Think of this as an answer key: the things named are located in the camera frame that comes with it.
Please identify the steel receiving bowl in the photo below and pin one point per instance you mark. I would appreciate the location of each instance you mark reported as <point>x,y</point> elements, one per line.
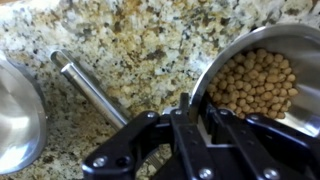
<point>20,116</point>

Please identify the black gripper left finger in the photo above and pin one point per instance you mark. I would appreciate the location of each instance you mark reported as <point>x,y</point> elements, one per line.
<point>133,146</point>

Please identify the pile of chickpeas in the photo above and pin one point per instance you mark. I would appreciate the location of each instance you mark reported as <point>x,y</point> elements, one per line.
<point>253,83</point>

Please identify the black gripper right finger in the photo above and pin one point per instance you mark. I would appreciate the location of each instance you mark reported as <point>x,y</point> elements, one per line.
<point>246,141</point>

